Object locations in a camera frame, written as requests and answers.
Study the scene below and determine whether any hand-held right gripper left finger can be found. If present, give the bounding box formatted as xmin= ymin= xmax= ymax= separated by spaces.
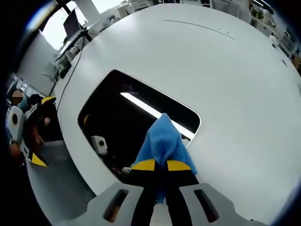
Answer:
xmin=58 ymin=159 xmax=158 ymax=226

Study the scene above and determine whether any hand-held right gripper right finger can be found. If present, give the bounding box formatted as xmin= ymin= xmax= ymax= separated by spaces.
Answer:
xmin=166 ymin=160 xmax=266 ymax=226

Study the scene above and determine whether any blue cleaning cloth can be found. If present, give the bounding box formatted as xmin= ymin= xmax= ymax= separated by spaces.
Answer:
xmin=133 ymin=113 xmax=198 ymax=205

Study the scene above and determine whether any small black box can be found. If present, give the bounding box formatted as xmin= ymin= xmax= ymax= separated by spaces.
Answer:
xmin=60 ymin=65 xmax=71 ymax=79

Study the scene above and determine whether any standing desk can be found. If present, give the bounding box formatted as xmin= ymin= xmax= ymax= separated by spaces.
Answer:
xmin=54 ymin=30 xmax=93 ymax=62

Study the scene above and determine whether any dark computer monitor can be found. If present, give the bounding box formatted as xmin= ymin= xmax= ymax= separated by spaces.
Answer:
xmin=63 ymin=8 xmax=82 ymax=40

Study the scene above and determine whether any thin black cable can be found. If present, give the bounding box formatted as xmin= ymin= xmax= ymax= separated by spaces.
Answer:
xmin=50 ymin=35 xmax=86 ymax=95

